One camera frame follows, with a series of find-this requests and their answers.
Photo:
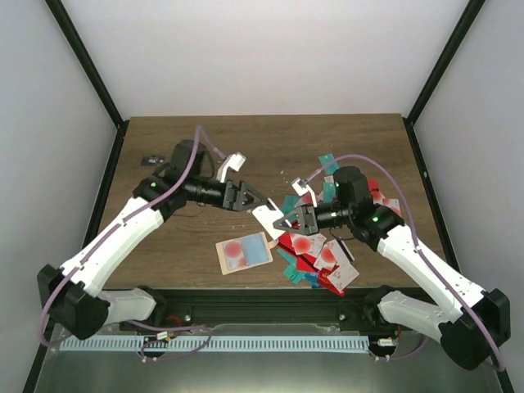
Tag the small black card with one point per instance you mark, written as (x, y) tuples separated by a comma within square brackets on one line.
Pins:
[(152, 160)]

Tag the black frame rail front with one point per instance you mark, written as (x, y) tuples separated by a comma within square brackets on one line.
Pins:
[(262, 305)]

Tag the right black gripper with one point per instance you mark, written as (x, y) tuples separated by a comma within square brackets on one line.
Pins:
[(309, 223)]

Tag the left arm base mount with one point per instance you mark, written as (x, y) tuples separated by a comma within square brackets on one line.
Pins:
[(163, 315)]

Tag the white card red dot right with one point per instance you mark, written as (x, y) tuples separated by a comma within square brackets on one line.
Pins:
[(393, 204)]

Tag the white card magnetic stripe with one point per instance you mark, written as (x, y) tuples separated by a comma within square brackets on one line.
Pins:
[(266, 215)]

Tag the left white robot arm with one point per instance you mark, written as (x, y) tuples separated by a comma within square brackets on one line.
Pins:
[(90, 269)]

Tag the white card red circle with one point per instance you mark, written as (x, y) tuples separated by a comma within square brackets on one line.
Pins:
[(310, 245)]

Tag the white card red pattern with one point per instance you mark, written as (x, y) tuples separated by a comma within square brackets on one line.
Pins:
[(342, 276)]

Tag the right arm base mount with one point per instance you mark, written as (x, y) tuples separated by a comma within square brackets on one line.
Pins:
[(361, 315)]

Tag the far red card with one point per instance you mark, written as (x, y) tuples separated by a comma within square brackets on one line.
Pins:
[(375, 191)]

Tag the teal vip card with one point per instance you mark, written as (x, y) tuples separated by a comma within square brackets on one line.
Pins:
[(289, 202), (294, 275)]

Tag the far teal card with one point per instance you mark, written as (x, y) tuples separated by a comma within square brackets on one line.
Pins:
[(328, 163)]

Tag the light blue slotted cable duct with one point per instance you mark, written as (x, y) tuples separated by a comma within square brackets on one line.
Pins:
[(328, 344)]

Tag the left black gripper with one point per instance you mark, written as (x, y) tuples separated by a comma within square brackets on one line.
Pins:
[(240, 192)]

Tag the red card black stripe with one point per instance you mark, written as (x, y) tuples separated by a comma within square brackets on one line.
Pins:
[(305, 264)]

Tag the beige card holder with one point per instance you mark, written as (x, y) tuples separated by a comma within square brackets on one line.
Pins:
[(244, 252)]

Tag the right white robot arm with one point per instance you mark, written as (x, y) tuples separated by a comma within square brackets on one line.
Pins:
[(469, 322)]

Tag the teal VIP card behind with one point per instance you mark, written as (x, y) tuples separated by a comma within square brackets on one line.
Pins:
[(289, 202)]

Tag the teal VIP card front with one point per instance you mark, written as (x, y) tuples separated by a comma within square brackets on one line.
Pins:
[(294, 275)]

